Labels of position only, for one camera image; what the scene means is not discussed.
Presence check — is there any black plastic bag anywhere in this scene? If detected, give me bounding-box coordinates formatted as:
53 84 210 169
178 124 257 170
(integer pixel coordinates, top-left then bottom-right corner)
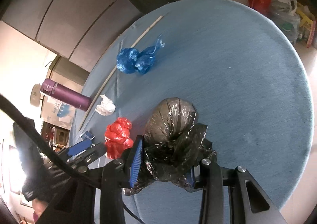
124 97 208 195

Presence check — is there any blue plastic bag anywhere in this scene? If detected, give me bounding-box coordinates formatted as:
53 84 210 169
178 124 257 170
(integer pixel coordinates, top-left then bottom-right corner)
116 35 165 75

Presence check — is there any red plastic bag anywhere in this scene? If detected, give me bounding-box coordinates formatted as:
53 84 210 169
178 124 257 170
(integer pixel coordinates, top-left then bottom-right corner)
104 117 134 160

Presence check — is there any crumpled white tissue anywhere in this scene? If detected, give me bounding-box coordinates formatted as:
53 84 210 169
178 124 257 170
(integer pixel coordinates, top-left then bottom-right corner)
95 94 116 116

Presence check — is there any white chest freezer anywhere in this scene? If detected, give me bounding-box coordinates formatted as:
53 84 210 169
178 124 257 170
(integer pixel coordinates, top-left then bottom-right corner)
41 96 75 130

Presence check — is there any purple thermos bottle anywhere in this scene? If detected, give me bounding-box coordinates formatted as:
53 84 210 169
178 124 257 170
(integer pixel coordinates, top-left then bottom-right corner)
40 79 91 111

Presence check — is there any white rice cooker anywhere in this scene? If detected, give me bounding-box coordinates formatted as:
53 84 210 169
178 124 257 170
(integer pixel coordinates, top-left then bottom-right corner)
30 83 41 107

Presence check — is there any white thin stick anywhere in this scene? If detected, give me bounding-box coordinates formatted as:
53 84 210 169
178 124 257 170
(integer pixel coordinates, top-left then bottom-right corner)
78 16 164 130

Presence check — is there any blue tablecloth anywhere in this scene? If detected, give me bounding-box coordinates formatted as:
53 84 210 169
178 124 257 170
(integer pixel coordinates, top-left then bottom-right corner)
68 0 314 224

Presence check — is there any grey multi-door refrigerator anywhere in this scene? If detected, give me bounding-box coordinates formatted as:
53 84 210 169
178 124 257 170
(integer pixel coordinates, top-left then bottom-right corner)
2 0 141 72

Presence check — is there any red shopping bag on floor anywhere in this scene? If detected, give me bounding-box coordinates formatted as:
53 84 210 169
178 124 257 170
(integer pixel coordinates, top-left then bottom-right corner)
248 0 271 16

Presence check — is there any white plastic bags pile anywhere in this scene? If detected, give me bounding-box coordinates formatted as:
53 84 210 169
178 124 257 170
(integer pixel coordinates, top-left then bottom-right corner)
268 0 300 45

